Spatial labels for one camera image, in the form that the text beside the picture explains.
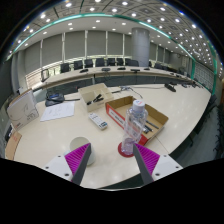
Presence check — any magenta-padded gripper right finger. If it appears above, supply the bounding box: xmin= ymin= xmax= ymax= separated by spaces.
xmin=132 ymin=143 xmax=184 ymax=185

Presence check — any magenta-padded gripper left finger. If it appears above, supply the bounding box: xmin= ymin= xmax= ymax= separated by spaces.
xmin=42 ymin=142 xmax=92 ymax=186

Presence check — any clear plastic water bottle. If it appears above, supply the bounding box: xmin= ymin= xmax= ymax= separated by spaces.
xmin=120 ymin=99 xmax=149 ymax=156

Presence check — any flat round red coaster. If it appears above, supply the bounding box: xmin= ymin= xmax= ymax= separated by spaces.
xmin=117 ymin=141 xmax=136 ymax=158

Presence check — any black hand tool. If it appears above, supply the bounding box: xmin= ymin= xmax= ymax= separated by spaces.
xmin=143 ymin=120 xmax=160 ymax=135

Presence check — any open brown box red-edged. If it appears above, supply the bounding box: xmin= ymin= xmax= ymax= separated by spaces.
xmin=105 ymin=95 xmax=170 ymax=147

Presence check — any white remote control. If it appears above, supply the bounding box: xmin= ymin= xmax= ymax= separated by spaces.
xmin=88 ymin=112 xmax=109 ymax=131

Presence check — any small black tool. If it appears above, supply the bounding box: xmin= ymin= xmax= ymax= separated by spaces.
xmin=87 ymin=94 xmax=104 ymax=106

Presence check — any black desk telephone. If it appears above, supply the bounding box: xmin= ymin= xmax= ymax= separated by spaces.
xmin=44 ymin=91 xmax=66 ymax=108

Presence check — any flat brown cardboard sheet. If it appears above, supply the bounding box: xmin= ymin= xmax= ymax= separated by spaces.
xmin=4 ymin=131 xmax=23 ymax=161

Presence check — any small open beige box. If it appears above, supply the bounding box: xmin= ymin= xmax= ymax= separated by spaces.
xmin=77 ymin=82 xmax=115 ymax=113

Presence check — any large white cardboard box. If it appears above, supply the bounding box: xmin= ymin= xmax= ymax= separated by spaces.
xmin=6 ymin=88 xmax=40 ymax=131

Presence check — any black flat device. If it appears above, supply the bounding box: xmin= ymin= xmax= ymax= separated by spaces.
xmin=3 ymin=123 xmax=14 ymax=143

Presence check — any black table microphone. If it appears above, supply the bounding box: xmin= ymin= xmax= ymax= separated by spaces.
xmin=164 ymin=83 xmax=177 ymax=93

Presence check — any long curved conference desk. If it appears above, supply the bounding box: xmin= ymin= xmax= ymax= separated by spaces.
xmin=26 ymin=64 xmax=198 ymax=98

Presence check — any row of black office chairs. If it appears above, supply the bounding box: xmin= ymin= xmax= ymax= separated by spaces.
xmin=40 ymin=57 xmax=188 ymax=83

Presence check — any group of ceiling lights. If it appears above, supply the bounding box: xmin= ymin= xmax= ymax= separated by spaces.
xmin=13 ymin=0 xmax=221 ymax=68

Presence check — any thin dark cable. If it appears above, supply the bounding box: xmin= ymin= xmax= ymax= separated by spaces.
xmin=111 ymin=85 xmax=144 ymax=99

